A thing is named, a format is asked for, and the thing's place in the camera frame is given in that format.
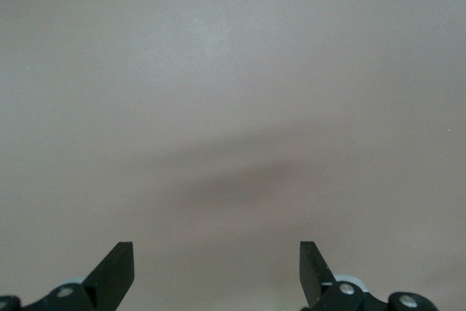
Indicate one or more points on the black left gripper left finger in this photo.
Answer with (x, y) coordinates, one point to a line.
(105, 282)

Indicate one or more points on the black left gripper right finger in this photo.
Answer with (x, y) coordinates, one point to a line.
(320, 282)

